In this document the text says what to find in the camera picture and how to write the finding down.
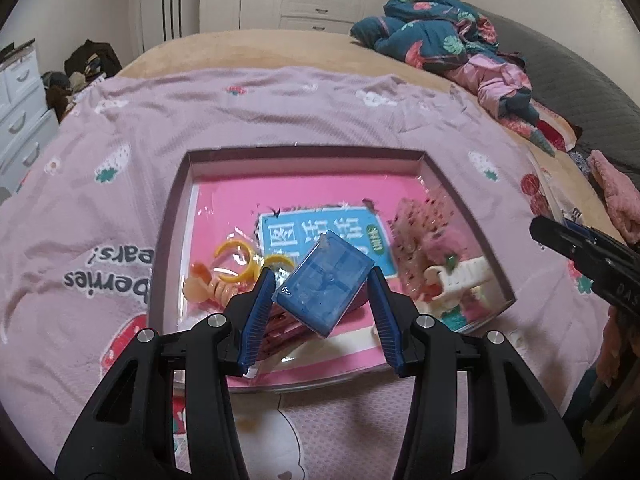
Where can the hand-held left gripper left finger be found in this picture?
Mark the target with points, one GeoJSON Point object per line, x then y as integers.
{"type": "Point", "coordinates": [257, 320]}

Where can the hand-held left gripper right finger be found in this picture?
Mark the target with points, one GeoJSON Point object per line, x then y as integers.
{"type": "Point", "coordinates": [387, 325]}

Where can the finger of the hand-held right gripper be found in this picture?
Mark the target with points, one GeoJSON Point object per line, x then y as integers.
{"type": "Point", "coordinates": [565, 240]}

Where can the blue plastic box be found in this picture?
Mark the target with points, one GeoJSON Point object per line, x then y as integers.
{"type": "Point", "coordinates": [320, 285]}

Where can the white hair claw clip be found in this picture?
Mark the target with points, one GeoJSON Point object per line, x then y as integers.
{"type": "Point", "coordinates": [470, 272]}

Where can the pink storage box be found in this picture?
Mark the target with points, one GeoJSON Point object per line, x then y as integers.
{"type": "Point", "coordinates": [172, 240]}

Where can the pink fuzzy cloth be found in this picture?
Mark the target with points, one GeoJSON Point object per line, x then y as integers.
{"type": "Point", "coordinates": [617, 195]}

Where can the yellow hair rings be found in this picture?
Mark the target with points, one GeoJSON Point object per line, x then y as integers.
{"type": "Point", "coordinates": [232, 244]}

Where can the pink dotted bow hair clip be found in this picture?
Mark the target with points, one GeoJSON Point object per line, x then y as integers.
{"type": "Point", "coordinates": [415, 230]}

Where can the red cloth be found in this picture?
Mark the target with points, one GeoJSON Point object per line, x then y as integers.
{"type": "Point", "coordinates": [557, 132]}

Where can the grey quilted headboard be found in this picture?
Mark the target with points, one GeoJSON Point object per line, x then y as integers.
{"type": "Point", "coordinates": [575, 70]}

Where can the pink garment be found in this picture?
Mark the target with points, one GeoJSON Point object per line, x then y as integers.
{"type": "Point", "coordinates": [490, 80]}

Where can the pink printed blanket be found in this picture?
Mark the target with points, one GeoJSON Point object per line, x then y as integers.
{"type": "Point", "coordinates": [300, 110]}

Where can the teal floral quilt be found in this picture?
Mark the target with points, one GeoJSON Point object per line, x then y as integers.
{"type": "Point", "coordinates": [425, 30]}

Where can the tan bed sheet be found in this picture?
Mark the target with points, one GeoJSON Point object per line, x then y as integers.
{"type": "Point", "coordinates": [250, 50]}

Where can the dark clothes pile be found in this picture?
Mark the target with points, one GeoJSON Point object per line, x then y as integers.
{"type": "Point", "coordinates": [55, 92]}

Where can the white drawer cabinet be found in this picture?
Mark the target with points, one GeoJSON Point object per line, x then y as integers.
{"type": "Point", "coordinates": [20, 110]}

